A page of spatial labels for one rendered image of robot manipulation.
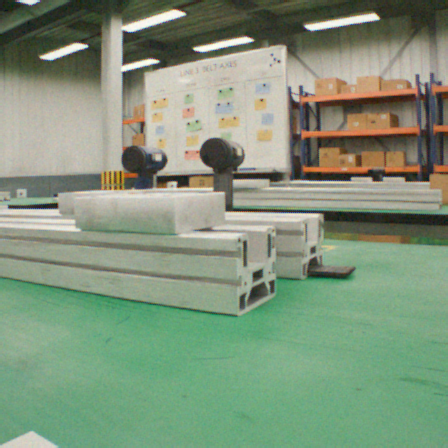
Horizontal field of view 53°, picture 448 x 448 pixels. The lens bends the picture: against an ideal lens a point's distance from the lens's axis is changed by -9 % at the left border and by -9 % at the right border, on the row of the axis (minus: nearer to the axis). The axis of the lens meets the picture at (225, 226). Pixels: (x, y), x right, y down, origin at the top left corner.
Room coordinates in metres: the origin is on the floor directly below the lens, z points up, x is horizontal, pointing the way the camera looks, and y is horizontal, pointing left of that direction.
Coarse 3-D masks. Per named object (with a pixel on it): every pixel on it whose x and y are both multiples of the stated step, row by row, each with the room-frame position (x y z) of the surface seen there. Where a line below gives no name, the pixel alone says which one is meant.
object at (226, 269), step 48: (0, 240) 0.69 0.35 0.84; (48, 240) 0.64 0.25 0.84; (96, 240) 0.58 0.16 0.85; (144, 240) 0.54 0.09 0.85; (192, 240) 0.51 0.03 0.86; (240, 240) 0.49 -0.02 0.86; (96, 288) 0.58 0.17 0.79; (144, 288) 0.54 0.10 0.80; (192, 288) 0.51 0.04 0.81; (240, 288) 0.49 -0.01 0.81
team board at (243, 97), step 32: (192, 64) 4.16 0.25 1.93; (224, 64) 3.96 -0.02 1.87; (256, 64) 3.78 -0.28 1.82; (160, 96) 4.39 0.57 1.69; (192, 96) 4.16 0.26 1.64; (224, 96) 3.96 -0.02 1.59; (256, 96) 3.78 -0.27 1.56; (160, 128) 4.39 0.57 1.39; (192, 128) 4.16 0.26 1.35; (224, 128) 3.97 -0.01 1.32; (256, 128) 3.79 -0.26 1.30; (288, 128) 3.64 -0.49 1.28; (192, 160) 4.17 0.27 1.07; (256, 160) 3.79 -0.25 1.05; (288, 160) 3.62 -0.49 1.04
